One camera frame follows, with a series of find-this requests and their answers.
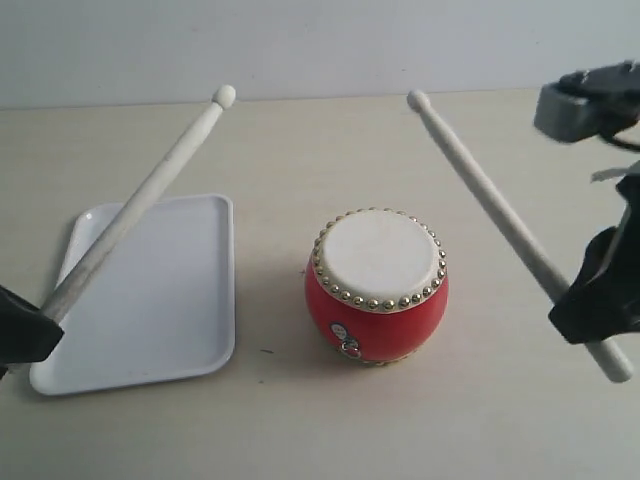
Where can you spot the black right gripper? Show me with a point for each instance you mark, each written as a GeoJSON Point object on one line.
{"type": "Point", "coordinates": [599, 303]}

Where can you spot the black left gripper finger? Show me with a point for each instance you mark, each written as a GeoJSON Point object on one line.
{"type": "Point", "coordinates": [27, 336]}

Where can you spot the white wooden drumstick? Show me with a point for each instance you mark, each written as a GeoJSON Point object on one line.
{"type": "Point", "coordinates": [505, 218]}
{"type": "Point", "coordinates": [69, 290]}

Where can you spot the small red drum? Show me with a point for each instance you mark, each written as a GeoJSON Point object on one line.
{"type": "Point", "coordinates": [376, 284]}

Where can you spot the white rectangular plastic tray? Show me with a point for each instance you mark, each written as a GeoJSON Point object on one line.
{"type": "Point", "coordinates": [161, 308]}

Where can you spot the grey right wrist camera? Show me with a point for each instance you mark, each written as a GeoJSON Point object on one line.
{"type": "Point", "coordinates": [599, 102]}

